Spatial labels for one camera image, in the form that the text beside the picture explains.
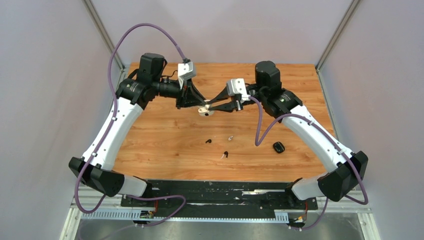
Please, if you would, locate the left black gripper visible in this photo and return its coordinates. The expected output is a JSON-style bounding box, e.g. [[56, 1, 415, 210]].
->
[[152, 77, 207, 110]]

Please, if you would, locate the white earbud charging case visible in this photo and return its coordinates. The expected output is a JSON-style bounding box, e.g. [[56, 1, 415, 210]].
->
[[197, 104, 215, 117]]

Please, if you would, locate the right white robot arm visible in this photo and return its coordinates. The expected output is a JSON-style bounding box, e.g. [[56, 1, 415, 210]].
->
[[206, 60, 369, 209]]

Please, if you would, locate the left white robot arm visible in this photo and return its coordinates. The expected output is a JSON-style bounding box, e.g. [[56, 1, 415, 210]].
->
[[68, 53, 206, 207]]

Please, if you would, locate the black earbud charging case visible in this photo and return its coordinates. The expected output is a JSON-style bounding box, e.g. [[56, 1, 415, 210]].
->
[[272, 141, 286, 154]]

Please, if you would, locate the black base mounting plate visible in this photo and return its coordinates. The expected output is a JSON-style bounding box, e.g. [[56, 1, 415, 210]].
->
[[120, 180, 318, 218]]

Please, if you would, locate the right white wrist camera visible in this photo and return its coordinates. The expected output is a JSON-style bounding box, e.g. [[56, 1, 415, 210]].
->
[[226, 78, 250, 101]]

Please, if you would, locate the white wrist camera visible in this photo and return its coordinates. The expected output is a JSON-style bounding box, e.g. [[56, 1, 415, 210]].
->
[[226, 78, 250, 101], [177, 61, 197, 89]]

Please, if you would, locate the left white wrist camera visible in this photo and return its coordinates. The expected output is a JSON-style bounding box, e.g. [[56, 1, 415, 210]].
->
[[177, 61, 197, 89]]

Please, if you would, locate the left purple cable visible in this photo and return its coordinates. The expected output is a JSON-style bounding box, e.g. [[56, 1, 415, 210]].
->
[[73, 23, 187, 229]]

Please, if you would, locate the slotted cable duct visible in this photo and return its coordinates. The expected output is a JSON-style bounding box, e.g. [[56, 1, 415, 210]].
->
[[81, 209, 289, 224]]

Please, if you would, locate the left aluminium frame post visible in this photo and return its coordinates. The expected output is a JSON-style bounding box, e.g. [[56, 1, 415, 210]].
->
[[82, 0, 115, 54]]

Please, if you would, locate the aluminium frame post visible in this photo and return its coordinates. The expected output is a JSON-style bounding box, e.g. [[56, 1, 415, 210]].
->
[[82, 0, 115, 54], [315, 0, 363, 73]]

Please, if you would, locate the right aluminium frame post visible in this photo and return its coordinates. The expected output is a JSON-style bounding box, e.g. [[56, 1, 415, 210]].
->
[[315, 0, 363, 73]]

